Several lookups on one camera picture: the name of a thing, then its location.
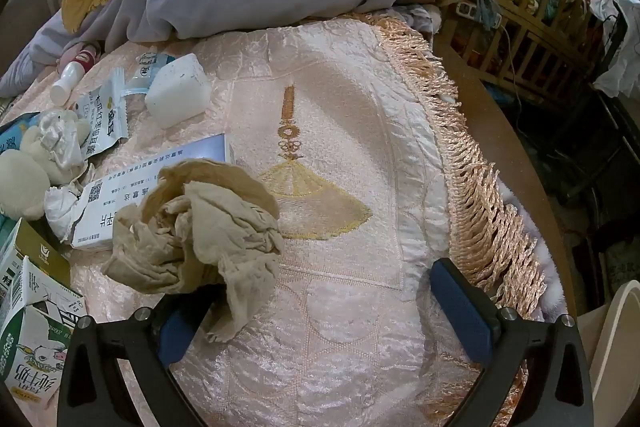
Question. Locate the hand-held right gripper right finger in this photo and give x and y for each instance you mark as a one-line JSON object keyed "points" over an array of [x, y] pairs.
{"points": [[465, 312]]}

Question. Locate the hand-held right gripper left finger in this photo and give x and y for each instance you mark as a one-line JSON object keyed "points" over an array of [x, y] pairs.
{"points": [[177, 337]]}

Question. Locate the beige cloth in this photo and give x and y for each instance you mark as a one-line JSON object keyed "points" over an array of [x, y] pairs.
{"points": [[200, 227]]}

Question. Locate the long white medicine box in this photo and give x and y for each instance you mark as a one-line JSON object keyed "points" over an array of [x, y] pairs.
{"points": [[100, 212]]}

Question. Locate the white round bin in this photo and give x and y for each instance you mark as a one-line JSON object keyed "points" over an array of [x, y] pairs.
{"points": [[620, 332]]}

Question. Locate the white medicine box blue face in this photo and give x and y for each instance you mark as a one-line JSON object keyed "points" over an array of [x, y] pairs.
{"points": [[200, 149]]}

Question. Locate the cream plush toy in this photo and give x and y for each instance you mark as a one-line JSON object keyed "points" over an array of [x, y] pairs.
{"points": [[25, 177]]}

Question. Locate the white printed snack packet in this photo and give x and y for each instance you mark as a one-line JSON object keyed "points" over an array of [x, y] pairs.
{"points": [[102, 117]]}

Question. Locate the blue white plastic packet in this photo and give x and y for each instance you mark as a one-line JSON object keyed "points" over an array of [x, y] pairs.
{"points": [[145, 69]]}

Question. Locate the green white milk carton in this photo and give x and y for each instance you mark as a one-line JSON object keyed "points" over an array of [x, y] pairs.
{"points": [[35, 342]]}

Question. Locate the olive top milk carton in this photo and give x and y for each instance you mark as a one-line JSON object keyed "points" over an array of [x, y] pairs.
{"points": [[40, 247]]}

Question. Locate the crumpled white tissue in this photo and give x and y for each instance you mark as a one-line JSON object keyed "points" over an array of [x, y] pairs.
{"points": [[62, 212]]}

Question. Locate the white foam block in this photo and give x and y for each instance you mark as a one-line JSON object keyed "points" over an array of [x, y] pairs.
{"points": [[177, 92]]}

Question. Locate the pink embroidered fringed bedspread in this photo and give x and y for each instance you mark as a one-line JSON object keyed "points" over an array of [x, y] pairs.
{"points": [[325, 107]]}

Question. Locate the blue yellow snack packet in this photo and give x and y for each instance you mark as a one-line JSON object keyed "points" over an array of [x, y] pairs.
{"points": [[12, 132]]}

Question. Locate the small white bottle red label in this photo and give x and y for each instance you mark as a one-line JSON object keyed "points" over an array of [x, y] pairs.
{"points": [[70, 77]]}

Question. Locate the wooden crib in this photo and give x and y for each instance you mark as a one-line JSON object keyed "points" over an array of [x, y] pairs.
{"points": [[525, 37]]}

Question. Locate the white power strip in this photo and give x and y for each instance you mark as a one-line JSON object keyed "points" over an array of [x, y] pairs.
{"points": [[465, 8]]}

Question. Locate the white plastic bag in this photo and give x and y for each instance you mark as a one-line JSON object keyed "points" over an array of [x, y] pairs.
{"points": [[617, 47]]}

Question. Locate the teal knitted cloth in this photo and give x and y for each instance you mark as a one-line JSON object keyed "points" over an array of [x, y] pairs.
{"points": [[482, 2]]}

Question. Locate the wooden bed frame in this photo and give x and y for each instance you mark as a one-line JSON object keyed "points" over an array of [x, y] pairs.
{"points": [[500, 107]]}

